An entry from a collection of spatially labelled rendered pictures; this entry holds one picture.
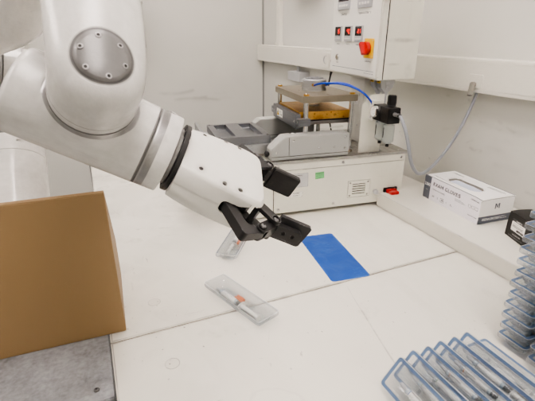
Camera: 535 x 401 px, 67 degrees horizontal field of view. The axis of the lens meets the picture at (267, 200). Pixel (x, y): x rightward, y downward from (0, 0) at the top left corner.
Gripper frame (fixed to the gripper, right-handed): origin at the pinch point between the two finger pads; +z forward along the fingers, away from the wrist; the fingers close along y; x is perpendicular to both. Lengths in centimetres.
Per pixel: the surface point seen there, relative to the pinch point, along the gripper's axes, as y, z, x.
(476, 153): -72, 81, 2
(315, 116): -75, 28, -14
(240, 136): -70, 9, -29
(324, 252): -36, 35, -32
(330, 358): -0.1, 25.0, -25.9
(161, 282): -25, -1, -49
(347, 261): -31, 39, -28
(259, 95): -232, 51, -74
